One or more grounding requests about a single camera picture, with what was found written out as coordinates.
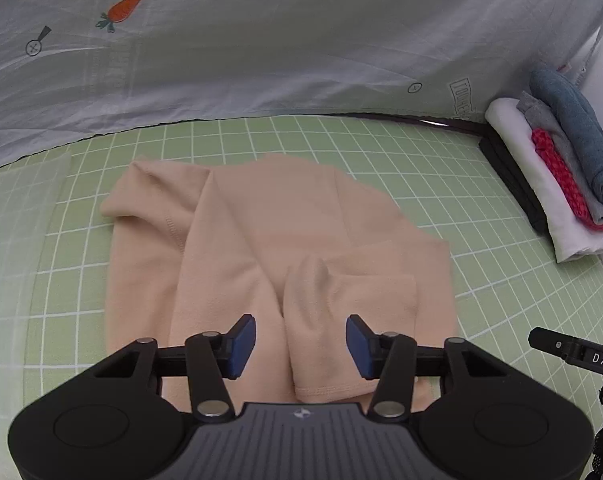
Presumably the green grid mat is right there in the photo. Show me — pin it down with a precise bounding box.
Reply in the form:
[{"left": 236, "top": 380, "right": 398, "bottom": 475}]
[{"left": 0, "top": 114, "right": 603, "bottom": 480}]

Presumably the pale grey carrot print quilt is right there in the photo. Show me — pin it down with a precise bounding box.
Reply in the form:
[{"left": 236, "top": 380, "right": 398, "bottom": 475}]
[{"left": 0, "top": 0, "right": 603, "bottom": 176}]

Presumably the blue-grey folded garment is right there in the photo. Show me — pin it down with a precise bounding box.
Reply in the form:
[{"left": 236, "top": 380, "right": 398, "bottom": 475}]
[{"left": 530, "top": 67, "right": 603, "bottom": 213}]

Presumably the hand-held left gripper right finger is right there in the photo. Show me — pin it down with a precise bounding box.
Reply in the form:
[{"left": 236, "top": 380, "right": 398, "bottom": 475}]
[{"left": 345, "top": 314, "right": 525, "bottom": 418}]

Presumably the peach knit top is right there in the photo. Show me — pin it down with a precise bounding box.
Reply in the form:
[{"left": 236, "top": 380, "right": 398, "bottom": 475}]
[{"left": 100, "top": 152, "right": 457, "bottom": 411}]

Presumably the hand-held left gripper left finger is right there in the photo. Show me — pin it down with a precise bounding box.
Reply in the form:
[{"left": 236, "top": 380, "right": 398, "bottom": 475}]
[{"left": 76, "top": 314, "right": 257, "bottom": 418}]

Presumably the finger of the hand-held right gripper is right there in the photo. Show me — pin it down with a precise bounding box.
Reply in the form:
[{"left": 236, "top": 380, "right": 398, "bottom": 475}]
[{"left": 528, "top": 327, "right": 603, "bottom": 376}]

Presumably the stack of folded clothes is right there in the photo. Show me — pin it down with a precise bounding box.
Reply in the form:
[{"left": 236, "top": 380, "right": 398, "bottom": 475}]
[{"left": 484, "top": 97, "right": 603, "bottom": 264}]

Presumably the black folded garment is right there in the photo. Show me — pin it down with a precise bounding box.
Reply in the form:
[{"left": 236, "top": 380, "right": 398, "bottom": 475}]
[{"left": 479, "top": 132, "right": 551, "bottom": 234}]

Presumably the light grey folded garment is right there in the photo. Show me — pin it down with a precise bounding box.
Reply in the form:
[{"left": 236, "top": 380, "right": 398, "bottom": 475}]
[{"left": 516, "top": 91, "right": 603, "bottom": 226}]

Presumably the red patterned folded garment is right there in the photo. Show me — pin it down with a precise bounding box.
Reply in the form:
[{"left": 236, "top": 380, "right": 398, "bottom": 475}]
[{"left": 531, "top": 128, "right": 603, "bottom": 232}]

